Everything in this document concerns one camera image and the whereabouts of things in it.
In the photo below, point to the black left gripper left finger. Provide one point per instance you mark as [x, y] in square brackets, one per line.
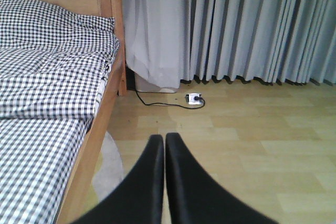
[139, 197]

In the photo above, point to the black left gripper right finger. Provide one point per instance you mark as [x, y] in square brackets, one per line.
[195, 197]

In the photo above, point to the white floor outlet box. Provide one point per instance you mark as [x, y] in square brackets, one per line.
[194, 98]

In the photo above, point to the checkered gingham bedding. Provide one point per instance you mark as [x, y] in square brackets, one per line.
[49, 99]

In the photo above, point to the light grey curtain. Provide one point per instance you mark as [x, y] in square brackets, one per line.
[274, 40]

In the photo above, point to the checkered gingham pillow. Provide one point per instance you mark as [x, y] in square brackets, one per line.
[37, 24]

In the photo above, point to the wooden bed frame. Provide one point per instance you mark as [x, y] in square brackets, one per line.
[72, 206]

